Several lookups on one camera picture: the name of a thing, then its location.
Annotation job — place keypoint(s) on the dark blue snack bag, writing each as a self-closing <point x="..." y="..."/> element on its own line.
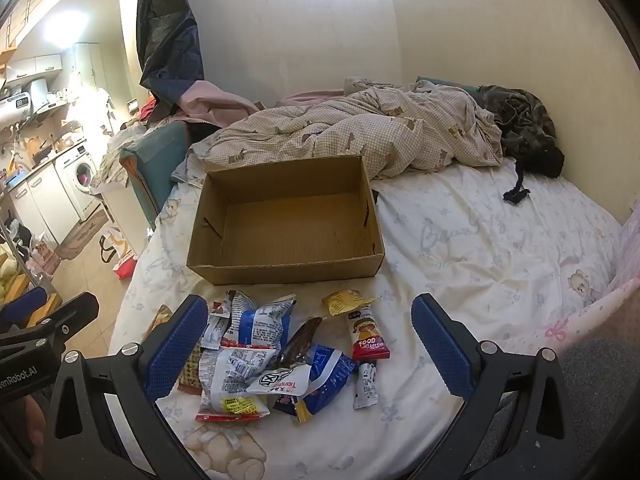
<point x="327" y="370"/>

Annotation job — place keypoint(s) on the person's grey clothing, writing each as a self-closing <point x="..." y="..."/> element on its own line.
<point x="605" y="400"/>

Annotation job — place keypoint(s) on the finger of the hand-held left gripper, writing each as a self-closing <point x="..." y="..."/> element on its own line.
<point x="22" y="302"/>
<point x="75" y="310"/>

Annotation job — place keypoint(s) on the white stick sachet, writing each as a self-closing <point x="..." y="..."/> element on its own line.
<point x="365" y="385"/>

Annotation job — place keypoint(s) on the orange snack pack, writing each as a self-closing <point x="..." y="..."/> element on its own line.
<point x="160" y="317"/>

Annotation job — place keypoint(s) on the white packet with black logo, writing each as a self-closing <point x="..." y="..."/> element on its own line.
<point x="280" y="382"/>

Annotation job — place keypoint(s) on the white side table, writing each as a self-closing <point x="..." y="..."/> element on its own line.
<point x="112" y="210"/>

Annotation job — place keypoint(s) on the blue striped white snack bag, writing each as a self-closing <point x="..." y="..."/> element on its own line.
<point x="262" y="327"/>

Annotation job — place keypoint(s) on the white orange shopping bag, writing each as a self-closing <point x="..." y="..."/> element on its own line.
<point x="117" y="240"/>

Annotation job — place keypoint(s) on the dark hanging jacket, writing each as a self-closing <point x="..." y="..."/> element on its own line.
<point x="165" y="35"/>

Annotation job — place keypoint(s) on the range hood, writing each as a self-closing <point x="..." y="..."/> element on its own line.
<point x="40" y="92"/>

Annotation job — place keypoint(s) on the red and white snack bar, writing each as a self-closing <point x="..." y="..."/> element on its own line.
<point x="367" y="335"/>

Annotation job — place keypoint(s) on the dark brown cake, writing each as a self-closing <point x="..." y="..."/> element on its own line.
<point x="300" y="345"/>

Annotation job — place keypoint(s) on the white kitchen cabinet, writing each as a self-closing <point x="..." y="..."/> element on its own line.
<point x="40" y="205"/>

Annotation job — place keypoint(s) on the white floral bed sheet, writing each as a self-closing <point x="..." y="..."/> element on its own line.
<point x="475" y="260"/>

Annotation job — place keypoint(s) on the teal headboard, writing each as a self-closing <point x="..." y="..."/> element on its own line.
<point x="160" y="160"/>

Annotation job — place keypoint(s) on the floral clothes pile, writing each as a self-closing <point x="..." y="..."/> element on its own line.
<point x="120" y="155"/>

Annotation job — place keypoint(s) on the teal pillow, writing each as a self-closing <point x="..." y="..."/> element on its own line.
<point x="440" y="82"/>

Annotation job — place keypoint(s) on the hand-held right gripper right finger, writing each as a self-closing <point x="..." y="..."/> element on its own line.
<point x="442" y="350"/>

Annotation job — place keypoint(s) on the checked bear print quilt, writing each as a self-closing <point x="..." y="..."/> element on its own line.
<point x="350" y="130"/>

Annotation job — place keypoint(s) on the white washing machine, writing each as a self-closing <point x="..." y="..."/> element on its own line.
<point x="80" y="180"/>

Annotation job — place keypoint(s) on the white wall cabinets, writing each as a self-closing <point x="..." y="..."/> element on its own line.
<point x="35" y="65"/>

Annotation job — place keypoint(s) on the pink bow print cloth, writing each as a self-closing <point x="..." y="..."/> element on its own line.
<point x="600" y="310"/>

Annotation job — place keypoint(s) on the yellow sachet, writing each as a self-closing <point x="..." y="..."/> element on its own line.
<point x="345" y="302"/>

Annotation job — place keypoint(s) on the camouflage jacket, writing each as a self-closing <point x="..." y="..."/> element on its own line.
<point x="525" y="115"/>

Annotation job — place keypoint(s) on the small white red packet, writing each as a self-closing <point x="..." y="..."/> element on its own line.
<point x="217" y="327"/>

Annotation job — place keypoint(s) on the black knitted cloth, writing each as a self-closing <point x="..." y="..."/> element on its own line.
<point x="547" y="160"/>

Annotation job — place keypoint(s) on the red edged white snack bag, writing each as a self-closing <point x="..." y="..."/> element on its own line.
<point x="225" y="380"/>

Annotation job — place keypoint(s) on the brown cardboard box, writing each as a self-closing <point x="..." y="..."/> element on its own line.
<point x="300" y="230"/>

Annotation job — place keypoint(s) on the bear print bag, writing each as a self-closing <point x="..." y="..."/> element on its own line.
<point x="45" y="257"/>

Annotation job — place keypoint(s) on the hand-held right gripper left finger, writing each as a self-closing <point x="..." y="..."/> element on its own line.
<point x="170" y="347"/>

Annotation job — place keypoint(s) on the yellow snack pack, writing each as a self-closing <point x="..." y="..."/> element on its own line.
<point x="191" y="372"/>

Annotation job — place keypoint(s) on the yellow wooden chair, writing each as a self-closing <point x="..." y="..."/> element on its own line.
<point x="50" y="305"/>

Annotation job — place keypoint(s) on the white water heater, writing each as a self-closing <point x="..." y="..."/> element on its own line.
<point x="17" y="107"/>

